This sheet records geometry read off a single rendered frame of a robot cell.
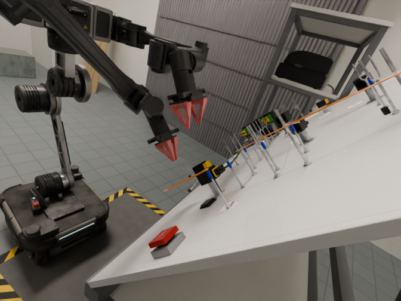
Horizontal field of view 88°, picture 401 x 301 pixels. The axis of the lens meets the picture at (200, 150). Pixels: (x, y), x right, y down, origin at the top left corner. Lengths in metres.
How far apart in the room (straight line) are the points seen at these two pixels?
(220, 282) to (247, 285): 0.10
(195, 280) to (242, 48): 3.05
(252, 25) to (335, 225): 3.23
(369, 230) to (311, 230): 0.06
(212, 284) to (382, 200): 0.64
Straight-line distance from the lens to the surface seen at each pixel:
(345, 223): 0.28
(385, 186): 0.33
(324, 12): 1.49
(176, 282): 0.80
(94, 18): 1.28
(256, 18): 3.41
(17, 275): 1.82
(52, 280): 1.76
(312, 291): 1.04
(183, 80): 0.59
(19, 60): 5.64
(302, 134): 0.75
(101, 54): 0.66
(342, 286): 0.83
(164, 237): 0.46
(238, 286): 0.88
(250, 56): 3.31
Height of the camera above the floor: 1.48
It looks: 25 degrees down
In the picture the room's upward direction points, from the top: 18 degrees clockwise
